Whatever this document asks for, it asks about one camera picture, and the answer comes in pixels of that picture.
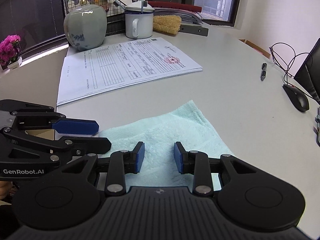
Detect cardboard box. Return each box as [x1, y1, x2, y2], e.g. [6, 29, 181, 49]
[239, 39, 272, 59]

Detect black wire mesh organizer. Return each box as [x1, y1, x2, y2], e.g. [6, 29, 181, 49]
[59, 0, 132, 37]

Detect black mouse cable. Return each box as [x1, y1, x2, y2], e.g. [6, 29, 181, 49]
[269, 42, 313, 85]

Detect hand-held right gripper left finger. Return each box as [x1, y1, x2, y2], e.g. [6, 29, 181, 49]
[37, 142, 145, 197]

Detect window with grey blinds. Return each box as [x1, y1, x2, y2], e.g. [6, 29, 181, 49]
[0, 0, 66, 58]

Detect yellow loofah sponge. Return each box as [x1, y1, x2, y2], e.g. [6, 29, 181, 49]
[152, 15, 182, 35]

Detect white enamel mug with lid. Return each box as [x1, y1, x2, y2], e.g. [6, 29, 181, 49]
[124, 0, 155, 39]

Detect pink potted flowers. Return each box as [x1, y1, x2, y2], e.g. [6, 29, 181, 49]
[0, 35, 23, 70]

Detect black computer mouse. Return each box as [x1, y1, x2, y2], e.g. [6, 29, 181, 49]
[282, 84, 310, 112]

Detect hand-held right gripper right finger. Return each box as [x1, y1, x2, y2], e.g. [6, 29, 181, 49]
[174, 142, 285, 196]

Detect red folder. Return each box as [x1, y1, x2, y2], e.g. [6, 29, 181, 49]
[147, 1, 202, 13]

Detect stack of printed papers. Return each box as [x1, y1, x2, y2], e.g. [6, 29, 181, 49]
[56, 37, 203, 107]

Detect dark framed window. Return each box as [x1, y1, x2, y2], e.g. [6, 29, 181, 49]
[182, 0, 244, 28]

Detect pale green ceramic jar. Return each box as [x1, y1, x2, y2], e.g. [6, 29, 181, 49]
[63, 4, 107, 52]

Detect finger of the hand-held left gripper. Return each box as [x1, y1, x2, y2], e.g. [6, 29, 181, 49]
[15, 111, 100, 136]
[1, 127, 112, 162]

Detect black laptop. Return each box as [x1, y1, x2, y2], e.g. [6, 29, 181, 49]
[293, 38, 320, 103]

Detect light cyan towel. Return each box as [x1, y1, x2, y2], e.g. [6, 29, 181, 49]
[99, 100, 235, 188]

